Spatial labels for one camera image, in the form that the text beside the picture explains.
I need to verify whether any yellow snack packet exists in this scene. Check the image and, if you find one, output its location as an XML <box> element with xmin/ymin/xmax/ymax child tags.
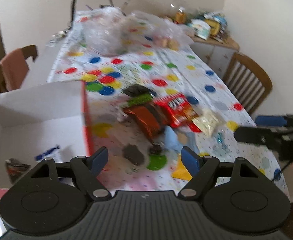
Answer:
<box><xmin>171</xmin><ymin>155</ymin><xmax>192</xmax><ymax>181</ymax></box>

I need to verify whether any light blue snack packet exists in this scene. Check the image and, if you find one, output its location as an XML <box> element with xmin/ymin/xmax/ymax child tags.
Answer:
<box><xmin>163</xmin><ymin>126</ymin><xmax>199</xmax><ymax>153</ymax></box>

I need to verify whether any cream snack bag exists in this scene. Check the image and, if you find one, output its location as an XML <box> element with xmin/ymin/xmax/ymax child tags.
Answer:
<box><xmin>192</xmin><ymin>109</ymin><xmax>224</xmax><ymax>137</ymax></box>

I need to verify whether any chocolate lollipop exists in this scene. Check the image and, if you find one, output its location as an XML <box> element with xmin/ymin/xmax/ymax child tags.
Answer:
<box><xmin>122</xmin><ymin>144</ymin><xmax>146</xmax><ymax>166</ymax></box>

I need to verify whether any red snack bag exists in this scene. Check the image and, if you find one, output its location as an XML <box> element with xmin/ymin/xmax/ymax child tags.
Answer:
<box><xmin>153</xmin><ymin>93</ymin><xmax>198</xmax><ymax>128</ymax></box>

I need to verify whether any white blue candy packet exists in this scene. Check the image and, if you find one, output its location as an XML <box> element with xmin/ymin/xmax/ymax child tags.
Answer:
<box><xmin>34</xmin><ymin>145</ymin><xmax>62</xmax><ymax>163</ymax></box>

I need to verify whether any wooden slatted chair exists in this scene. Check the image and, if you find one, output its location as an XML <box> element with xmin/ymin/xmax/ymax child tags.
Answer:
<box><xmin>222</xmin><ymin>53</ymin><xmax>273</xmax><ymax>115</ymax></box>

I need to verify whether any small dark chocolate piece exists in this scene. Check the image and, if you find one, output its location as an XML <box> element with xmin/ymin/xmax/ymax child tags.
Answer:
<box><xmin>149</xmin><ymin>144</ymin><xmax>162</xmax><ymax>155</ymax></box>

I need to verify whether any orange brown snack packet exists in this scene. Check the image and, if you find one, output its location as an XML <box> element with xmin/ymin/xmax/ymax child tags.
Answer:
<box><xmin>123</xmin><ymin>102</ymin><xmax>169</xmax><ymax>143</ymax></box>

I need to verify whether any dark red wrapper in box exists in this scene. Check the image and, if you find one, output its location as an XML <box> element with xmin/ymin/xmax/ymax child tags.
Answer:
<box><xmin>5</xmin><ymin>158</ymin><xmax>31</xmax><ymax>184</ymax></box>

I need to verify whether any red and white cardboard box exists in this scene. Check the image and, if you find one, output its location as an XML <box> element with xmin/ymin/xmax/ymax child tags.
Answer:
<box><xmin>0</xmin><ymin>81</ymin><xmax>94</xmax><ymax>198</ymax></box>

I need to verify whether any white wooden sideboard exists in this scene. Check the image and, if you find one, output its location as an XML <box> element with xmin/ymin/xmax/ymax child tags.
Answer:
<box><xmin>190</xmin><ymin>37</ymin><xmax>240</xmax><ymax>79</ymax></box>

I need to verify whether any green snack packet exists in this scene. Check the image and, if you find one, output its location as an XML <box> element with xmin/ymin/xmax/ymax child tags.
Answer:
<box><xmin>127</xmin><ymin>93</ymin><xmax>153</xmax><ymax>107</ymax></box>

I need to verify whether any polka dot tablecloth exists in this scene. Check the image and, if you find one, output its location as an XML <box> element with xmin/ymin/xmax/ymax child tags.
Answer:
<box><xmin>48</xmin><ymin>7</ymin><xmax>287</xmax><ymax>193</ymax></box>

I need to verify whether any black snack packet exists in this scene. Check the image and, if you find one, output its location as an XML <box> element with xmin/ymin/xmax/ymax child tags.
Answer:
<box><xmin>122</xmin><ymin>84</ymin><xmax>157</xmax><ymax>98</ymax></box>

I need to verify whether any pile of packets on sideboard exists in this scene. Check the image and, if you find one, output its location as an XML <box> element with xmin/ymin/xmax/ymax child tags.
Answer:
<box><xmin>187</xmin><ymin>11</ymin><xmax>229</xmax><ymax>44</ymax></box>

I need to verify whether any wooden chair with pink cloth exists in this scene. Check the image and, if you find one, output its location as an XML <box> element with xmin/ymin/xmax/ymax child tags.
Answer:
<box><xmin>0</xmin><ymin>45</ymin><xmax>38</xmax><ymax>94</ymax></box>

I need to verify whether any pink cloth on chair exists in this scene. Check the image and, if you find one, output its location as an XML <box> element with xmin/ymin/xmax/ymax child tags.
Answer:
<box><xmin>0</xmin><ymin>48</ymin><xmax>29</xmax><ymax>91</ymax></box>

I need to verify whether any amber glass jar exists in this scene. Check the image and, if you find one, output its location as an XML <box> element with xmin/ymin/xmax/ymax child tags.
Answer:
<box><xmin>174</xmin><ymin>7</ymin><xmax>187</xmax><ymax>24</ymax></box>

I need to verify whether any large clear plastic bag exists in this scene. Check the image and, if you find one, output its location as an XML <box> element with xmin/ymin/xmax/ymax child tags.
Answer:
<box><xmin>82</xmin><ymin>7</ymin><xmax>127</xmax><ymax>57</ymax></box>

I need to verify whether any clear bag with biscuits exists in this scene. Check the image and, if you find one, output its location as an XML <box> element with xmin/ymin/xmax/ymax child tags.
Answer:
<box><xmin>123</xmin><ymin>11</ymin><xmax>194</xmax><ymax>51</ymax></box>

